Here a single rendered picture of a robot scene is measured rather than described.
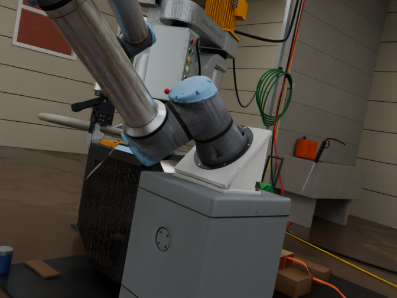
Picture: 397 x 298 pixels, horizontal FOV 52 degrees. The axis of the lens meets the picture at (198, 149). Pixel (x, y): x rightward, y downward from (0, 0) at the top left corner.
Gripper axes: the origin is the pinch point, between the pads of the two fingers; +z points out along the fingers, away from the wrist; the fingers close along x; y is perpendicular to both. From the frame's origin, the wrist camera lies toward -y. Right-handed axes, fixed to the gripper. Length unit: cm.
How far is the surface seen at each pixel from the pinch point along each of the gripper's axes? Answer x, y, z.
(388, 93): 440, 425, -163
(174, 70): 65, 33, -47
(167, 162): 70, 41, 4
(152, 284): -29, 32, 40
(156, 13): 174, 20, -108
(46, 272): 87, -14, 83
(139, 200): -16.2, 22.4, 15.5
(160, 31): 70, 21, -68
